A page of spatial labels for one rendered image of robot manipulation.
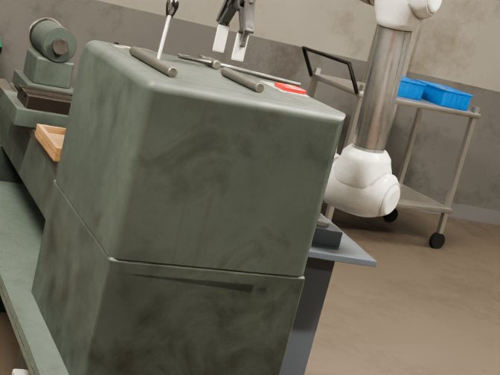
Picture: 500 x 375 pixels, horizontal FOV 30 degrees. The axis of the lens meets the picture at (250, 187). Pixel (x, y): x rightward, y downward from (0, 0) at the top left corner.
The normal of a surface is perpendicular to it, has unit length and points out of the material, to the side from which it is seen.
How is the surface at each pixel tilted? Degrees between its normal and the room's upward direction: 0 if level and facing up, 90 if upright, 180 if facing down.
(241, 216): 90
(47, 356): 0
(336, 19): 90
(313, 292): 90
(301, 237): 90
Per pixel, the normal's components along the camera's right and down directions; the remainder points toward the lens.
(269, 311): 0.38, 0.29
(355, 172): -0.45, 0.12
